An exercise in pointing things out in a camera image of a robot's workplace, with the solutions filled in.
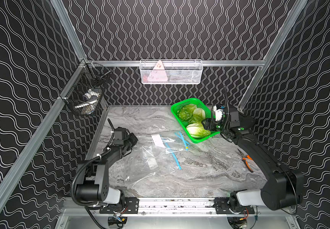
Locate orange handled pliers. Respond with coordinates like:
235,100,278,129
237,149,254,173

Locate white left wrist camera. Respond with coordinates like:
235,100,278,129
108,119,129,146

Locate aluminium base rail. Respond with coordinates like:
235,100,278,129
58,196,297,218

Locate green plastic basket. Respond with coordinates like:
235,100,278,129
171,98,220,144

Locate items in black basket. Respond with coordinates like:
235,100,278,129
74,89,102,115

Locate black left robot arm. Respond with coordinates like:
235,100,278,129
70,130,138,206

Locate pink triangular card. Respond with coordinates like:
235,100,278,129
147,60,168,83

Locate green chinese cabbage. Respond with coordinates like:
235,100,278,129
177,104,197,121

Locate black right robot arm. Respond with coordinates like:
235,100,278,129
202,105,304,211

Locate zip-top bag with two cabbages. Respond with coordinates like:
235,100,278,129
139,131,191,162

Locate zip-top bag blue seal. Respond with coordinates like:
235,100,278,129
124,145,182,187

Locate white wire wall basket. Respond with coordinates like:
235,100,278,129
139,59,204,85

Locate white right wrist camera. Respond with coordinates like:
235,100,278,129
212,105,225,123

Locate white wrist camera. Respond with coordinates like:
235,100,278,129
108,119,129,146
212,105,225,123

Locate black wire corner basket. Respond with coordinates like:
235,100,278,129
63,63,113,116

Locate pale chinese cabbage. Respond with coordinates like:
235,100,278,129
186,122,211,139
190,108,206,124

